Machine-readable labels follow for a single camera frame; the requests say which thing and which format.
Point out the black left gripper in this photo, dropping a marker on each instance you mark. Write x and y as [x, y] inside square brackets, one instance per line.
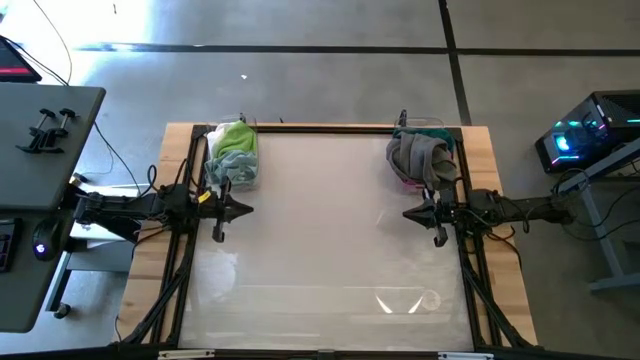
[215, 209]

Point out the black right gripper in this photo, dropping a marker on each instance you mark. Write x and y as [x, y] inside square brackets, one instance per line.
[452, 214]

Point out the mint green towel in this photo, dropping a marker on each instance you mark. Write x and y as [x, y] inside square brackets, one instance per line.
[235, 170]

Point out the small dark grey towel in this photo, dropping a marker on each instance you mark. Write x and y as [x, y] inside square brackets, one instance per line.
[420, 160]

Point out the lime green towel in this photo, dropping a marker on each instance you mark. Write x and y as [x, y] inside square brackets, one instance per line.
[237, 140]

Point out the cream white towel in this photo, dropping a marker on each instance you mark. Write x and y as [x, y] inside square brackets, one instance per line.
[216, 140]

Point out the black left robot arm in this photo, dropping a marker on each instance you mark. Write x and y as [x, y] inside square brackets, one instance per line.
[125, 207]

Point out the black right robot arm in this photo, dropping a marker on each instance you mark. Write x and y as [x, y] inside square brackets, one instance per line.
[530, 209]

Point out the clear plastic basket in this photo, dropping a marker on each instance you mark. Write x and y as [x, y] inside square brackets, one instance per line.
[252, 186]
[425, 121]

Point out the white label strip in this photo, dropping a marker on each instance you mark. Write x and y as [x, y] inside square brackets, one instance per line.
[185, 354]
[465, 356]

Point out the white printed sheet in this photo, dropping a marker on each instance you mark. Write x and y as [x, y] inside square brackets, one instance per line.
[90, 232]

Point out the grey metal stand desk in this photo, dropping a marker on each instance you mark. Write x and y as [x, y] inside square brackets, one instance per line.
[595, 220]

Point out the black computer tower with lights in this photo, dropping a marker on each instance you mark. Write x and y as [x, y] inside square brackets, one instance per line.
[595, 130]

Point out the black computer mouse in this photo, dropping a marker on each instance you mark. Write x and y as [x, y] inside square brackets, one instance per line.
[47, 240]

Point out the grey side desk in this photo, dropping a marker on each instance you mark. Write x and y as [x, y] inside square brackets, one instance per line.
[45, 175]

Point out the black desk clamp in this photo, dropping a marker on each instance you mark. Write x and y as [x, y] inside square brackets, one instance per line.
[35, 137]
[60, 127]

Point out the black keyboard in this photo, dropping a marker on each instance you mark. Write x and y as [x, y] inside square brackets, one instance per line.
[10, 245]

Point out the black monitor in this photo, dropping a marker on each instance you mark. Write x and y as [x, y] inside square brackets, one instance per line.
[15, 65]

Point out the black metal table frame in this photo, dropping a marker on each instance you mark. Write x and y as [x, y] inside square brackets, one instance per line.
[325, 128]

